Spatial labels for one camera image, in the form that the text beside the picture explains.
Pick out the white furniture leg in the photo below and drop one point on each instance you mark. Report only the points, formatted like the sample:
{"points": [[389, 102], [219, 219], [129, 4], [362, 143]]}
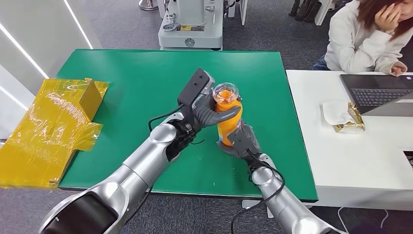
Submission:
{"points": [[242, 9]]}

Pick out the light grey machine stand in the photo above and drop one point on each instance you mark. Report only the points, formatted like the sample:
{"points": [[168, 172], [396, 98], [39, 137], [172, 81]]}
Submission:
{"points": [[190, 29]]}

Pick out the white table foot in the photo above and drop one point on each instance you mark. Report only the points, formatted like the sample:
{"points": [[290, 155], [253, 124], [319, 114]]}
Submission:
{"points": [[251, 204]]}

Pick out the person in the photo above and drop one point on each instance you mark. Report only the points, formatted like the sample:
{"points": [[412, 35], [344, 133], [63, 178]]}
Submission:
{"points": [[355, 42]]}

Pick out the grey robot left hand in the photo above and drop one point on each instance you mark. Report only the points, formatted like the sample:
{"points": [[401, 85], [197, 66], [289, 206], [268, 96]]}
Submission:
{"points": [[206, 116]]}

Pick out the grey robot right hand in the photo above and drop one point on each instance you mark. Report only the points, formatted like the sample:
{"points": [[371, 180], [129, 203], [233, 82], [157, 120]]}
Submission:
{"points": [[245, 142]]}

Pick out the gold foil wrapper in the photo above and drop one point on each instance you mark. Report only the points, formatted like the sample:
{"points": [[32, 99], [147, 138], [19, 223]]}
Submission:
{"points": [[355, 121]]}

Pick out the white paper tissue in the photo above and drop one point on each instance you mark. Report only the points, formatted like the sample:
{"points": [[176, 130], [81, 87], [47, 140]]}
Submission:
{"points": [[334, 113]]}

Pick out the chrome post base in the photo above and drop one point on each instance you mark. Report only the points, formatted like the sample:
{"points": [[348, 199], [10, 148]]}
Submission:
{"points": [[148, 5]]}

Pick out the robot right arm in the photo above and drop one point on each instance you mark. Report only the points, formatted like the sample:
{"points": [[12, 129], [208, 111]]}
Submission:
{"points": [[287, 203]]}

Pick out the orange detergent bottle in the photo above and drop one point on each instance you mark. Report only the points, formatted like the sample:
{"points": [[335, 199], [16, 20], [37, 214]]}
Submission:
{"points": [[228, 127]]}

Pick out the white desk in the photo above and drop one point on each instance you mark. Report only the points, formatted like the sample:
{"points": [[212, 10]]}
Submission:
{"points": [[355, 161]]}

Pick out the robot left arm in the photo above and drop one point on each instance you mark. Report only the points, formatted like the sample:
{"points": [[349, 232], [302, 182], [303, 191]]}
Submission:
{"points": [[135, 174]]}

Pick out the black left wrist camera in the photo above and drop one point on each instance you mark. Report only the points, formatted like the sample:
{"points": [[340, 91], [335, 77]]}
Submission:
{"points": [[192, 90]]}

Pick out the yellow taped cardboard box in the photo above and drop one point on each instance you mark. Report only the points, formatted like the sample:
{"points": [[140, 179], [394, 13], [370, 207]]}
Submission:
{"points": [[48, 129]]}

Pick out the dark grey laptop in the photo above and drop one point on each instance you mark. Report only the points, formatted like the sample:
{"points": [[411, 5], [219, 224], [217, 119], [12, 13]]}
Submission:
{"points": [[377, 92]]}

